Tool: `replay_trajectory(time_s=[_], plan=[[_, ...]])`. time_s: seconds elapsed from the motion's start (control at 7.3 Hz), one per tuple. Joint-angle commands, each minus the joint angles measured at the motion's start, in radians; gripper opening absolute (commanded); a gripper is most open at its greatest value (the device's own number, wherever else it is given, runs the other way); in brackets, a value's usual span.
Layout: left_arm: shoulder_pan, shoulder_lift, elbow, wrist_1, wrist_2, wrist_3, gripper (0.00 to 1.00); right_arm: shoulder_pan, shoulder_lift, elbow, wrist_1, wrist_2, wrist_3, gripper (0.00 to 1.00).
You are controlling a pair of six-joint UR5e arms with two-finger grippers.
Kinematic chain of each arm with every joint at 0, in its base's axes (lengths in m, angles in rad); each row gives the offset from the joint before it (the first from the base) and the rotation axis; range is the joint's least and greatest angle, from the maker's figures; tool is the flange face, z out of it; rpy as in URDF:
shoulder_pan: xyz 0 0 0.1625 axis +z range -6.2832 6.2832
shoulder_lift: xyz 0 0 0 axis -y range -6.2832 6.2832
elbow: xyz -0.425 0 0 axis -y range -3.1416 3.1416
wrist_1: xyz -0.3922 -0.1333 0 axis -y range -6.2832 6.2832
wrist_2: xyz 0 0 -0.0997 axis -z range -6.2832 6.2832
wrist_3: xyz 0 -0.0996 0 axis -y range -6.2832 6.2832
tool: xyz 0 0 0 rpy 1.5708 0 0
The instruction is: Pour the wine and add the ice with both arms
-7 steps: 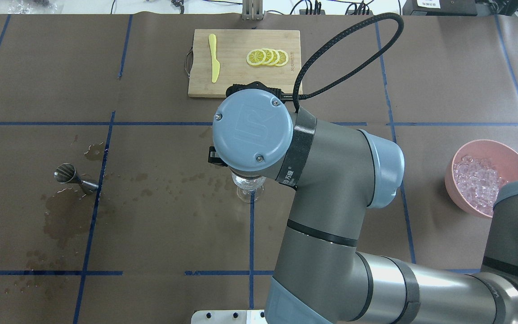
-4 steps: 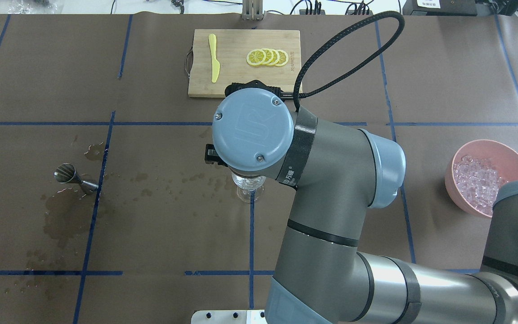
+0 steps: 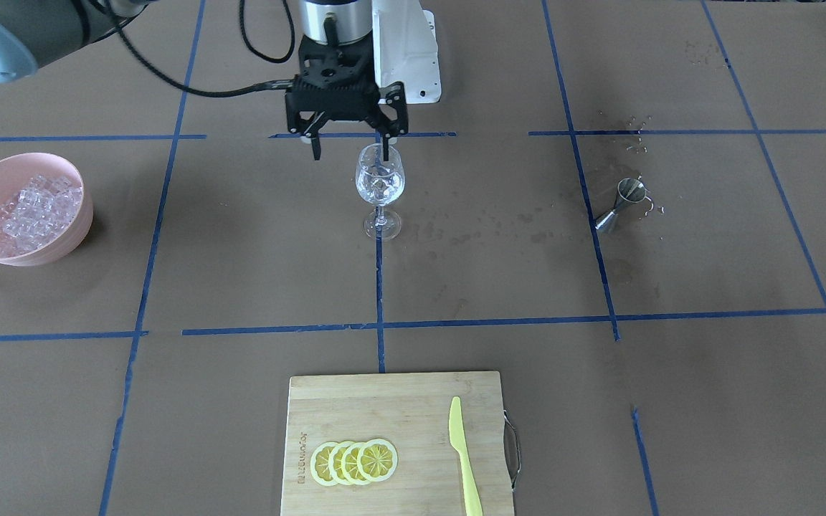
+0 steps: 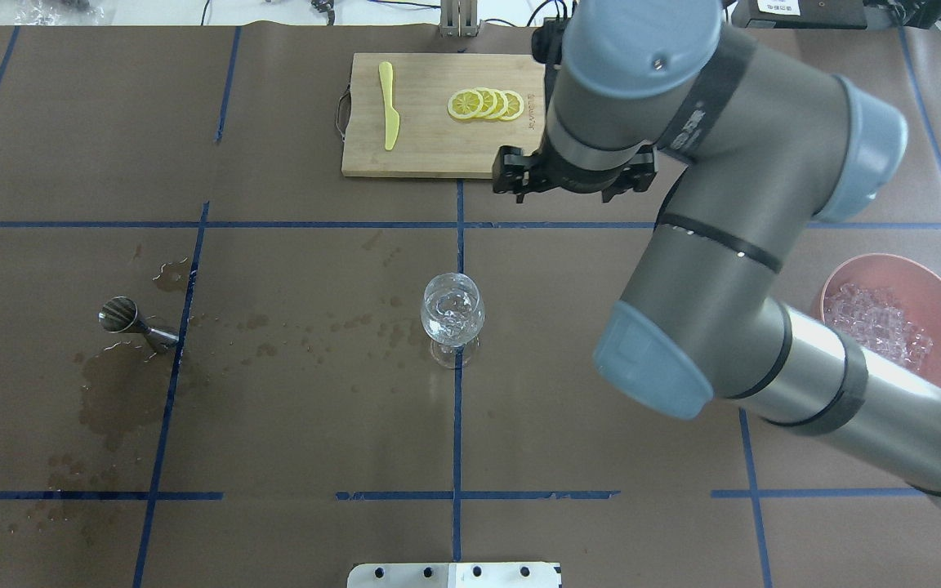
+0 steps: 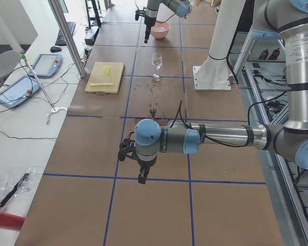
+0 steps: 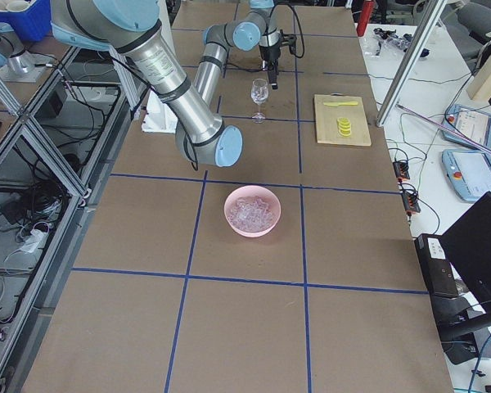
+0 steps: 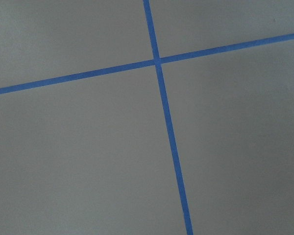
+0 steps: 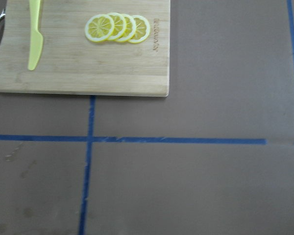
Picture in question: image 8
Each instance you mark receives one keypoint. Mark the lemon slice rightmost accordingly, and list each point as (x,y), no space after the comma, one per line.
(143,29)

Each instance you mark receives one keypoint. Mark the lemon slice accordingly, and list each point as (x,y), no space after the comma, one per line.
(143,29)
(99,28)
(130,29)
(119,25)

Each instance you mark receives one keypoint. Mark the bamboo cutting board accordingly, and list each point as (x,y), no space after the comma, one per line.
(71,64)

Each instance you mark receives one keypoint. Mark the lemon slice leftmost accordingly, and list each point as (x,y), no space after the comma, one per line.
(99,28)

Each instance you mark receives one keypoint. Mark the yellow plastic knife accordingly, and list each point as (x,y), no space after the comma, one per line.
(36,37)

